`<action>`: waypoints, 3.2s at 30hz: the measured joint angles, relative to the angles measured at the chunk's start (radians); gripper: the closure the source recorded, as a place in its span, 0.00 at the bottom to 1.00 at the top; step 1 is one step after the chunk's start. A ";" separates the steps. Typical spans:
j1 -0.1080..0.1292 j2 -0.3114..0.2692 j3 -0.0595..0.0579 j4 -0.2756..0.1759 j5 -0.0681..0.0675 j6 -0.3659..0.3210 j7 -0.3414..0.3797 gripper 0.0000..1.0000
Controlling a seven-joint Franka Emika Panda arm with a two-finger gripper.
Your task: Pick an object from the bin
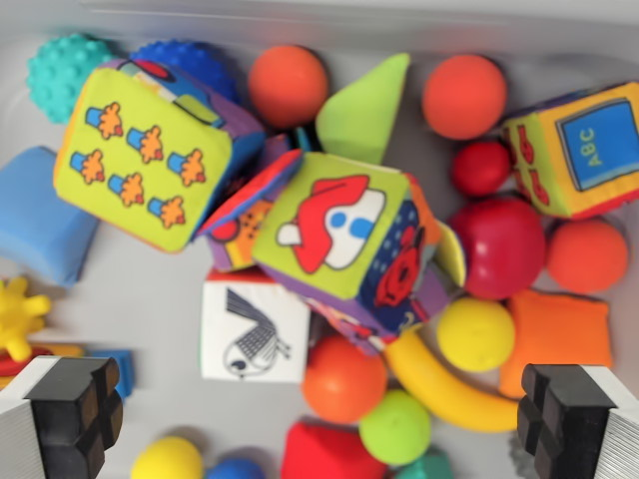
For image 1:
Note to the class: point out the blue foam block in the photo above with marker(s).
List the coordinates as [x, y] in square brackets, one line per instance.
[125, 369]

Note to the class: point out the yellow toy banana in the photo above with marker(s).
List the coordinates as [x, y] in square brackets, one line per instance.
[444, 394]

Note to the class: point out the orange smooth ball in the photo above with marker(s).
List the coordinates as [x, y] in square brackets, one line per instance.
[342, 379]
[287, 86]
[464, 97]
[586, 255]

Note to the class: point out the blue bumpy rubber ball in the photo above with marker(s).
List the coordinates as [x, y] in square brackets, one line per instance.
[199, 65]

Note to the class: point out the green fabric cone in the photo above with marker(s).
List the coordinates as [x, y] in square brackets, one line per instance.
[364, 120]

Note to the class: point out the small red ball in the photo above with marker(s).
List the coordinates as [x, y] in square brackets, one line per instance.
[480, 167]

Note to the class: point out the white cube with bird print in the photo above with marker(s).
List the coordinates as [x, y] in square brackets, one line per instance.
[254, 329]

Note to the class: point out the grey plastic bin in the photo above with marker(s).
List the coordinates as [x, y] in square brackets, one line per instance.
[150, 309]

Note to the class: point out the red fabric block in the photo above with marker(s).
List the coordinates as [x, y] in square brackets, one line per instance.
[329, 454]

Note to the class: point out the orange fabric cushion block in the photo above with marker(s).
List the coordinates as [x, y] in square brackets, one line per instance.
[559, 334]

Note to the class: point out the teal bumpy rubber ball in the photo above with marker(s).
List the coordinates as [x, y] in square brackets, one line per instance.
[57, 75]

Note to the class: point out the fabric cube with red car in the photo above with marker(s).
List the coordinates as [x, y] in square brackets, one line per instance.
[329, 224]

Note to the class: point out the blue smooth ball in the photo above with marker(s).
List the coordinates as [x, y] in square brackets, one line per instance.
[234, 471]

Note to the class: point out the fabric cube with six flowers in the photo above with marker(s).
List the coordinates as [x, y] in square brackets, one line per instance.
[135, 159]

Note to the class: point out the black-padded gripper right finger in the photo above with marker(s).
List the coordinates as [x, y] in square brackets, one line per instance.
[574, 424]

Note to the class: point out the large red toy apple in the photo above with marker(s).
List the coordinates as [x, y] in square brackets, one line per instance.
[499, 249]

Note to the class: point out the black-padded gripper left finger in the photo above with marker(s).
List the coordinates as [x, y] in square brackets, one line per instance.
[60, 424]

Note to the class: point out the yellow spiky rubber ball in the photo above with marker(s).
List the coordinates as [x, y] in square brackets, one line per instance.
[20, 319]

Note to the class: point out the fabric cube with ABC book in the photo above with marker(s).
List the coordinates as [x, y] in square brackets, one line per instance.
[579, 149]

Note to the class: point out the green smooth ball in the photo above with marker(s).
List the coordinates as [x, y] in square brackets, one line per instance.
[394, 428]

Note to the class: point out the teal rubber toy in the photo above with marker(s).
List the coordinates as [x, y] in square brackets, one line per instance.
[424, 466]

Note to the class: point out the fabric cube with orange face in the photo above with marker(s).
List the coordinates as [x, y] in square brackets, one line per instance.
[244, 219]

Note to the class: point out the red and orange toy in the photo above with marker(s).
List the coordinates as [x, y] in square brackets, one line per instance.
[15, 366]

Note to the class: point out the yellow smooth ball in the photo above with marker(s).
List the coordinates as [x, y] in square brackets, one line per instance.
[474, 334]
[167, 461]

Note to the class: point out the light blue fabric cylinder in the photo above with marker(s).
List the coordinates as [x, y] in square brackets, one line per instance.
[35, 219]

